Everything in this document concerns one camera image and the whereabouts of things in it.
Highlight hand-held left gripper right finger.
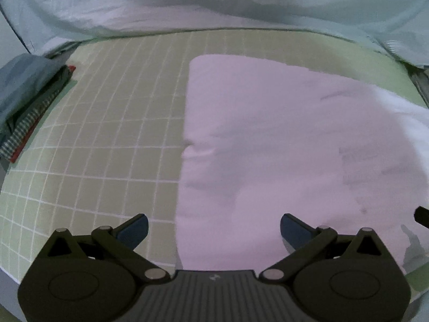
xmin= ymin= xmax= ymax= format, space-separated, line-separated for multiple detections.
xmin=260 ymin=213 xmax=390 ymax=280

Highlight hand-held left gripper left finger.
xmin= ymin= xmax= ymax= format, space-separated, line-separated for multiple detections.
xmin=45 ymin=213 xmax=170 ymax=280

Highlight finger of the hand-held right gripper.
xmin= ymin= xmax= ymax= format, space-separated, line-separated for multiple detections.
xmin=414 ymin=205 xmax=429 ymax=224

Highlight white garment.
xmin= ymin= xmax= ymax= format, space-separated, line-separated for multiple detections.
xmin=174 ymin=54 xmax=429 ymax=273

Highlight green grid mat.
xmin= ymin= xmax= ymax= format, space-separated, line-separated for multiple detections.
xmin=0 ymin=28 xmax=429 ymax=311

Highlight folded striped garment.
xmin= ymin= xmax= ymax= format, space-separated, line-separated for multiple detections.
xmin=0 ymin=65 xmax=78 ymax=163

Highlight folded blue-grey garment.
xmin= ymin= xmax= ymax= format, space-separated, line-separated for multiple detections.
xmin=0 ymin=54 xmax=72 ymax=133

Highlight light blue carrot-print quilt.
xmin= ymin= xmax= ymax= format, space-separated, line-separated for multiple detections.
xmin=0 ymin=0 xmax=429 ymax=68

